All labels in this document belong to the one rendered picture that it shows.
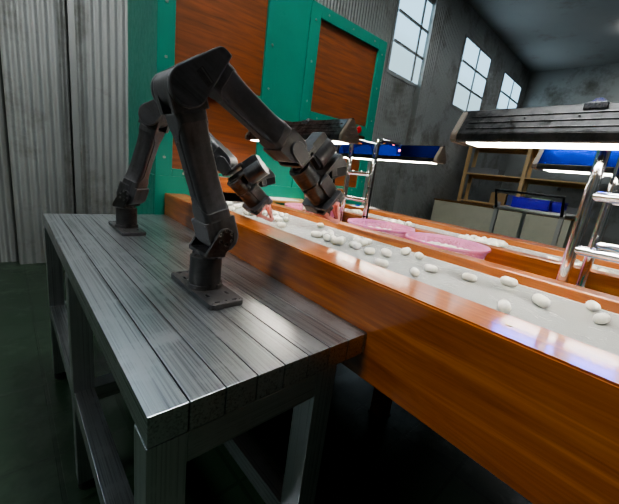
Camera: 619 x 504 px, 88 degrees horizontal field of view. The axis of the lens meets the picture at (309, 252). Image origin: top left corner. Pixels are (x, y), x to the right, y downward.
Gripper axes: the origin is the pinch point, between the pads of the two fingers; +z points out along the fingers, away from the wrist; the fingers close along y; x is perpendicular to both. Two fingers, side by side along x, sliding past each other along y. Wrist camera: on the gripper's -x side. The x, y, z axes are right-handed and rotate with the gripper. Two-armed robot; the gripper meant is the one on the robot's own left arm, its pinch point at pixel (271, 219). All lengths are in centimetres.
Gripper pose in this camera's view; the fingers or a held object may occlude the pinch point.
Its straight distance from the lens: 113.7
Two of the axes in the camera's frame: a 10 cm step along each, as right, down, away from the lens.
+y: -6.3, -2.6, 7.3
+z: 5.1, 5.8, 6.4
